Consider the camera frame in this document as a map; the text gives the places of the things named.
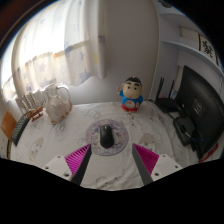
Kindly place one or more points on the black computer keyboard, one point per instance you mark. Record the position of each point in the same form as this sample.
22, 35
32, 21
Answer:
20, 129

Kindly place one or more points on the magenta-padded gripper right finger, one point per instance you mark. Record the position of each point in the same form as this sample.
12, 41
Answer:
147, 159

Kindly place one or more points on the cartoon boy figurine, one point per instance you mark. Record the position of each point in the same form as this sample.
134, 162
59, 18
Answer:
130, 96

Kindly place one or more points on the black router with antennas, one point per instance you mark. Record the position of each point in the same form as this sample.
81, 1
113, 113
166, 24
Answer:
166, 104

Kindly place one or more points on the black monitor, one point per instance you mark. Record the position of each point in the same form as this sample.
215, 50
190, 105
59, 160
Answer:
203, 110

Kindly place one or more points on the black computer mouse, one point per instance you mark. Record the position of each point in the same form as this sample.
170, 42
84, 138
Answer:
106, 136

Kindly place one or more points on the white wall shelf unit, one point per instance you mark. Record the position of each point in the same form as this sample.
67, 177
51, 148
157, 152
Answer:
186, 46

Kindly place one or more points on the white printed tablecloth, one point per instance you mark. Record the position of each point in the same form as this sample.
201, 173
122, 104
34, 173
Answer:
150, 126

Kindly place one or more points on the orange wooden chair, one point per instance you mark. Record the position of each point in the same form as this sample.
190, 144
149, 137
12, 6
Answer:
8, 125

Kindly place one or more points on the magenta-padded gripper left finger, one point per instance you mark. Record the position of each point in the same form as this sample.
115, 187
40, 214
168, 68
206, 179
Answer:
75, 159

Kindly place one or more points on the white star-print curtain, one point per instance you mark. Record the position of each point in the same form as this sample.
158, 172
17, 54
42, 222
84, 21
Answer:
60, 43

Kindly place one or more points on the large white conch shell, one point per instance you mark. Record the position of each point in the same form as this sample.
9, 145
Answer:
57, 106

